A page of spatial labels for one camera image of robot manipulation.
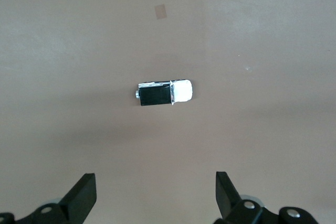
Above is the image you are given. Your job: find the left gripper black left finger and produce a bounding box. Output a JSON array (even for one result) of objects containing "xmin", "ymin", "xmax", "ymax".
[{"xmin": 0, "ymin": 173, "xmax": 97, "ymax": 224}]

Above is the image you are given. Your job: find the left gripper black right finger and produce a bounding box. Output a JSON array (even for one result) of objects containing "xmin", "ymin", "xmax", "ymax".
[{"xmin": 214, "ymin": 171, "xmax": 320, "ymax": 224}]

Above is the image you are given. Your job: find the white jeep toy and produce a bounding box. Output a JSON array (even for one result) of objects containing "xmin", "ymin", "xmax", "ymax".
[{"xmin": 135, "ymin": 78, "xmax": 194, "ymax": 108}]

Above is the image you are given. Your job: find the brown tape patch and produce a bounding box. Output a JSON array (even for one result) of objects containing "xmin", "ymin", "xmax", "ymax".
[{"xmin": 153, "ymin": 4, "xmax": 168, "ymax": 21}]

